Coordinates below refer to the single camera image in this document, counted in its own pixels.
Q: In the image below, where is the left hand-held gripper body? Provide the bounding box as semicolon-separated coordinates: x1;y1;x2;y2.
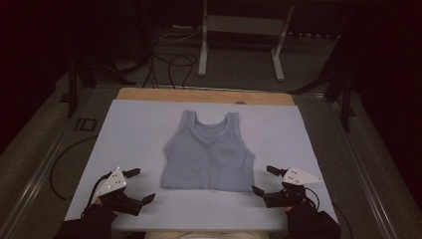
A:
95;166;145;217

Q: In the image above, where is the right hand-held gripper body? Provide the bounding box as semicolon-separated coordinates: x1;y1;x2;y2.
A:
263;166;323;209

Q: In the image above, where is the grey-blue sleeveless crop top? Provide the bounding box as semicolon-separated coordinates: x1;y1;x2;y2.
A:
160;110;257;193

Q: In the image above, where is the person's right hand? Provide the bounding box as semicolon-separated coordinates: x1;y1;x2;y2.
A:
284;200;320;230

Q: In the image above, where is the person's left hand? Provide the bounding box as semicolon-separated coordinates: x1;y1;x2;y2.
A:
83;197;117;230

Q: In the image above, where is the light blue table mat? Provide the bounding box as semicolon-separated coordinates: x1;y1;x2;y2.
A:
64;99;338;232

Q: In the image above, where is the black metal stand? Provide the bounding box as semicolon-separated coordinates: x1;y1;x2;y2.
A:
287;33;357;133
59;49;137;120

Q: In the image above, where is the wooden table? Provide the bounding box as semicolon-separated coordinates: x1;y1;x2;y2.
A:
115;87;296;107

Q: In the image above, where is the white metal stand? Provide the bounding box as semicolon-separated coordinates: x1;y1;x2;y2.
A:
197;0;296;83

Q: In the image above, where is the white power strip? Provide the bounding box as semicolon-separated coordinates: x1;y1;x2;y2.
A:
171;24;201;33

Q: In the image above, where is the left hand-held gripper cable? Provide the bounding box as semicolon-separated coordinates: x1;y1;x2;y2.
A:
81;171;113;217

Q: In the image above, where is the hand-held gripper cable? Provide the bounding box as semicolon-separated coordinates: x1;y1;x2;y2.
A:
81;171;113;217
304;186;353;239

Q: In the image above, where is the right hand-held gripper cable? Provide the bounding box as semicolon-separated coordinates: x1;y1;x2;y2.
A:
304;186;353;239

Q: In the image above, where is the black floor cable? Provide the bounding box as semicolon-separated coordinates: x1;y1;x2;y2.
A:
49;133;100;202

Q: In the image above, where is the aluminium frame rail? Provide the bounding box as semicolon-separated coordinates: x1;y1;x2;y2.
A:
326;98;401;239
0;87;101;239

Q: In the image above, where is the bundle of black floor cables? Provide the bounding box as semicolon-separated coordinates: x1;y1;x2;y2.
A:
141;31;199;91

